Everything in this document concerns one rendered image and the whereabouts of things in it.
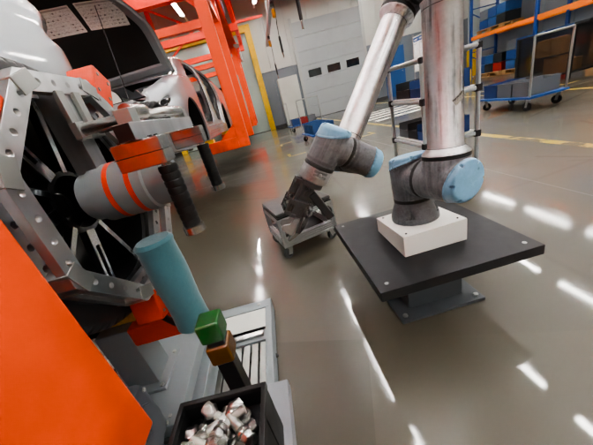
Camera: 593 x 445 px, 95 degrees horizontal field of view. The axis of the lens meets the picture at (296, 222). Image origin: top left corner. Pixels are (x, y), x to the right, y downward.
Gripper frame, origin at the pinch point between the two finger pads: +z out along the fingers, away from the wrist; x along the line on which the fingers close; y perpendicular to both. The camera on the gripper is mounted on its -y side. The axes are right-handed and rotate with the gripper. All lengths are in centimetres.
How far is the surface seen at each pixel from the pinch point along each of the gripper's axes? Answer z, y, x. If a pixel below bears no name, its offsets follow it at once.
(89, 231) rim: 11, 54, 6
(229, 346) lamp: 1.7, 18.6, 43.0
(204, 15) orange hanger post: -88, 97, -372
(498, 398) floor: 14, -67, 39
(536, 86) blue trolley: -194, -352, -293
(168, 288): 10.3, 31.4, 22.3
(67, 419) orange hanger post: 4, 37, 54
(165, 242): 0.2, 34.7, 19.4
